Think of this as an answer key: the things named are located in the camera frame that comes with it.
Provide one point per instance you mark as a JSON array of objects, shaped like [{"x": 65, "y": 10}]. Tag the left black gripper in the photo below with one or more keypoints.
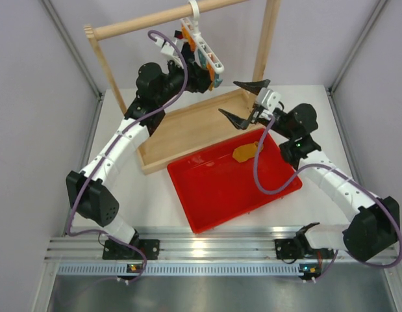
[{"x": 199, "y": 79}]

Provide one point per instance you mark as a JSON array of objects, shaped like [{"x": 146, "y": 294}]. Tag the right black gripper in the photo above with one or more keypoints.
[{"x": 243, "y": 124}]

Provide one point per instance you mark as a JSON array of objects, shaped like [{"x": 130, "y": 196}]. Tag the teal clip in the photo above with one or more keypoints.
[{"x": 202, "y": 60}]

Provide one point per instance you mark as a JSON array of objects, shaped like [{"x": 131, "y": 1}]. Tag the white plastic sock hanger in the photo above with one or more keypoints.
[{"x": 191, "y": 23}]

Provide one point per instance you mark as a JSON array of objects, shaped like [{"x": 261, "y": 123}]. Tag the mustard sock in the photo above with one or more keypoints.
[
  {"x": 245, "y": 152},
  {"x": 215, "y": 80}
]

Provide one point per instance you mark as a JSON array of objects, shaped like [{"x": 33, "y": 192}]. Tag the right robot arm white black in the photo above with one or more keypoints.
[{"x": 373, "y": 222}]

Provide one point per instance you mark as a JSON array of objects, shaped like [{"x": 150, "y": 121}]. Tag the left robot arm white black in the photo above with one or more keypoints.
[{"x": 89, "y": 190}]

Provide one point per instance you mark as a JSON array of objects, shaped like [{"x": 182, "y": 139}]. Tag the wooden hanger rack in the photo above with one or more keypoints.
[{"x": 184, "y": 130}]

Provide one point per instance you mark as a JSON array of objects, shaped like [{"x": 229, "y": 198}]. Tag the dark navy santa sock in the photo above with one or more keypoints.
[{"x": 178, "y": 35}]

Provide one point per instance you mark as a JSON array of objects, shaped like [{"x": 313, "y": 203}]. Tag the red plastic tray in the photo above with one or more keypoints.
[{"x": 214, "y": 188}]

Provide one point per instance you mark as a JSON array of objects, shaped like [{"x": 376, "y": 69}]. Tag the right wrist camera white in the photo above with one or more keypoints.
[{"x": 268, "y": 99}]

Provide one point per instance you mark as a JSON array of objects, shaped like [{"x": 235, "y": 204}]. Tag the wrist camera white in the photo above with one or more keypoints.
[
  {"x": 268, "y": 99},
  {"x": 168, "y": 52}
]

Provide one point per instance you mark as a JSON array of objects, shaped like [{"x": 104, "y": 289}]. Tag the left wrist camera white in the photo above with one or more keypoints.
[{"x": 168, "y": 52}]

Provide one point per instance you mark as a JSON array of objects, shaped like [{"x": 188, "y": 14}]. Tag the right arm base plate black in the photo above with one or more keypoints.
[{"x": 292, "y": 249}]

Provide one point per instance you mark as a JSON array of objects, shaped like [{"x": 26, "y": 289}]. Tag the perforated cable duct grey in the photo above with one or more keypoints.
[{"x": 190, "y": 269}]

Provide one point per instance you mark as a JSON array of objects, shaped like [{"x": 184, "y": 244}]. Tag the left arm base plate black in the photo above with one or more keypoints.
[{"x": 114, "y": 251}]

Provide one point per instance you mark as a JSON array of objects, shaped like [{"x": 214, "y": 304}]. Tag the aluminium rail frame front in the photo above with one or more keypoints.
[{"x": 180, "y": 244}]

